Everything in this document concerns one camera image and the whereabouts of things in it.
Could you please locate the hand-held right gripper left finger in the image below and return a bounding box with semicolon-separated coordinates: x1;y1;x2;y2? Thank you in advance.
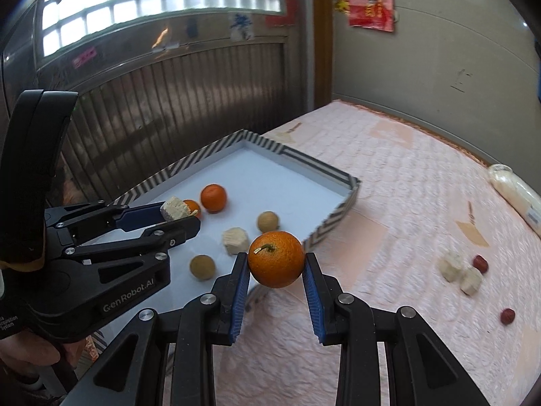
74;252;252;406

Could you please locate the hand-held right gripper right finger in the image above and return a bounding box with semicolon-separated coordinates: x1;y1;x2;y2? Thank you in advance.
301;252;480;406

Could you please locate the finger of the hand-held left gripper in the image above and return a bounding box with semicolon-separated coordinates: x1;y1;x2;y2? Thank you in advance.
46;201;170;244
63;216;202;265

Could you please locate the sugarcane piece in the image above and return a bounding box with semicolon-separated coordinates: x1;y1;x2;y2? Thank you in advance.
160;196;189;222
222;227;250;256
438;253;466;283
460;267;483;297

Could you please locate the brown longan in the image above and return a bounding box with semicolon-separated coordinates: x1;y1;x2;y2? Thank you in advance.
190;254;216;280
257;211;280;233

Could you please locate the small orange with stem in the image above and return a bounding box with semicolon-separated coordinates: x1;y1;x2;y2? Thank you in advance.
247;230;306;289

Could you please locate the striped cardboard box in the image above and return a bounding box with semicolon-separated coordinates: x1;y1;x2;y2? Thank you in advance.
91;130;363;349

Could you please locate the person's left hand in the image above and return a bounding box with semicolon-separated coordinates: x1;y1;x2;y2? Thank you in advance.
0;328;87;392

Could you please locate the brown slatted panel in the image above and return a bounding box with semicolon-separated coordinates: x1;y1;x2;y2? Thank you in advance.
34;36;306;204

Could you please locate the pink quilted mattress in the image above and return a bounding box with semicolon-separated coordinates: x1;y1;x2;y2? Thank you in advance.
211;99;541;406

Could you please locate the blue flower sticker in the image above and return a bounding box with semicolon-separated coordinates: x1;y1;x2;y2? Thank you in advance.
229;14;254;41

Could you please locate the glass block window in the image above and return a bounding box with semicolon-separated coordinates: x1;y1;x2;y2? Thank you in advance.
40;0;285;58

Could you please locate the wrapped white radish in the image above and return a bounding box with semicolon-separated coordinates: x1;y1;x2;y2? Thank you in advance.
487;164;541;238

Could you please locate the pink wall sticker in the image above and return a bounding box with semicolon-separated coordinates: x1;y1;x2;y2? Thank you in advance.
72;48;100;69

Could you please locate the wooden door frame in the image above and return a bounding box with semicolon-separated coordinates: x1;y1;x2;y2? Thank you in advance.
296;0;335;113

